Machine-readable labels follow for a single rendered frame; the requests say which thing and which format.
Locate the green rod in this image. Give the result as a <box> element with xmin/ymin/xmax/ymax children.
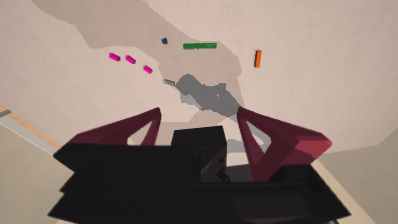
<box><xmin>183</xmin><ymin>43</ymin><xmax>217</xmax><ymax>49</ymax></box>

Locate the orange rod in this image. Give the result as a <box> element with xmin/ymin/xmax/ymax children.
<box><xmin>254</xmin><ymin>50</ymin><xmax>262</xmax><ymax>68</ymax></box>

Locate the magenta rod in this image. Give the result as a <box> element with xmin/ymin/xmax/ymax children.
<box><xmin>125</xmin><ymin>55</ymin><xmax>136</xmax><ymax>64</ymax></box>
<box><xmin>109</xmin><ymin>53</ymin><xmax>120</xmax><ymax>61</ymax></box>
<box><xmin>143</xmin><ymin>65</ymin><xmax>153</xmax><ymax>74</ymax></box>

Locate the grey rod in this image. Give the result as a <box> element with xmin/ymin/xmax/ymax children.
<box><xmin>164</xmin><ymin>79</ymin><xmax>175</xmax><ymax>86</ymax></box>

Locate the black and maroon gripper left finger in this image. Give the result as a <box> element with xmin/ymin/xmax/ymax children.
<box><xmin>67</xmin><ymin>107</ymin><xmax>162</xmax><ymax>145</ymax></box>

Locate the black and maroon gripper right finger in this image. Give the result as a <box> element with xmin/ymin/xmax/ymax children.
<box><xmin>237</xmin><ymin>107</ymin><xmax>332</xmax><ymax>181</ymax></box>

